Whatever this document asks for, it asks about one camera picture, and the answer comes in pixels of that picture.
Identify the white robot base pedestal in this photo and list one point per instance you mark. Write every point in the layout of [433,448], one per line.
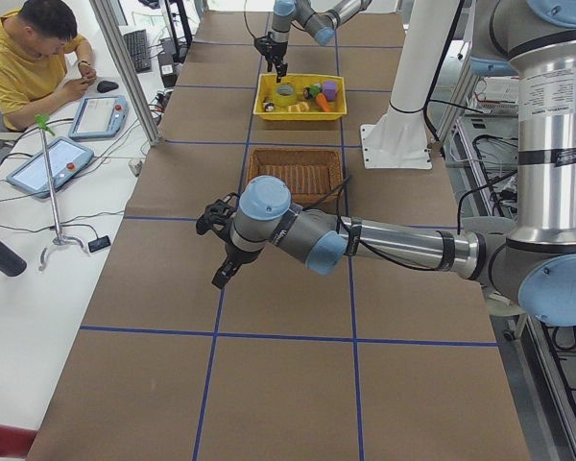
[398,140]

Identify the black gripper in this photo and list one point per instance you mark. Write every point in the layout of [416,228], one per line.
[276,51]
[236,254]

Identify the purple foam cube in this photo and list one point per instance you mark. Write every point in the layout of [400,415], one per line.
[329,90]

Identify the orange toy carrot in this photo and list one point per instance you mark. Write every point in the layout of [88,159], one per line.
[322,102]

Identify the yellow wicker basket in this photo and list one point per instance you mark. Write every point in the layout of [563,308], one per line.
[267,83]

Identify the small black adapter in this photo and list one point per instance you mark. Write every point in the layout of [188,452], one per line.
[98,244]

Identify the near teach pendant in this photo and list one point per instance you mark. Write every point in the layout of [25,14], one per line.
[66,159]

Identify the brown paper table mat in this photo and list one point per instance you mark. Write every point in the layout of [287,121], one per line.
[372,362]

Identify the man in yellow shirt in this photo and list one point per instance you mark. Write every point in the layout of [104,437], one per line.
[44,63]

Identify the yellow tape roll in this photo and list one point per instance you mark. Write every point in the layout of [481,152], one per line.
[284,95]

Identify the black computer mouse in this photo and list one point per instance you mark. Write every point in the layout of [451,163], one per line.
[106,86]

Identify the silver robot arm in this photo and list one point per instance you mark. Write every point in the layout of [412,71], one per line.
[524,252]
[319,25]

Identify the black keyboard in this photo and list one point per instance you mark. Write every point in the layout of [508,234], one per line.
[137,46]

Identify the far teach pendant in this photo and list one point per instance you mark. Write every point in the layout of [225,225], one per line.
[99,117]

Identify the black water bottle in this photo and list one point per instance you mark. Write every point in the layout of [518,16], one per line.
[11,264]

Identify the aluminium frame post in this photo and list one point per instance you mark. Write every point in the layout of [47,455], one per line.
[123,62]

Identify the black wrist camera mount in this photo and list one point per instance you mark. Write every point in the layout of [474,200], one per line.
[264,46]

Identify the teach pendant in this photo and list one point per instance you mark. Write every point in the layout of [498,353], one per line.
[99,117]
[66,159]

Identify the toy croissant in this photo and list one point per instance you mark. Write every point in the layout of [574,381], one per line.
[299,107]

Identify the brown wicker basket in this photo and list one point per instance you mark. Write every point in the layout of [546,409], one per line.
[313,175]

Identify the metal stand with green clip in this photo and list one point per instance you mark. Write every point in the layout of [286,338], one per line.
[61,240]

